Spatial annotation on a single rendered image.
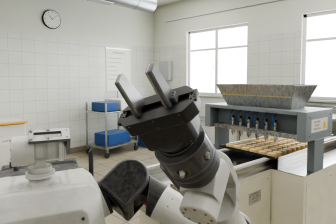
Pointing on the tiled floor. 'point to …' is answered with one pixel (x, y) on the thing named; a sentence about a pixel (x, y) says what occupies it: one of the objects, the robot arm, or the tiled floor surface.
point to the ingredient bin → (5, 127)
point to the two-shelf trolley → (106, 132)
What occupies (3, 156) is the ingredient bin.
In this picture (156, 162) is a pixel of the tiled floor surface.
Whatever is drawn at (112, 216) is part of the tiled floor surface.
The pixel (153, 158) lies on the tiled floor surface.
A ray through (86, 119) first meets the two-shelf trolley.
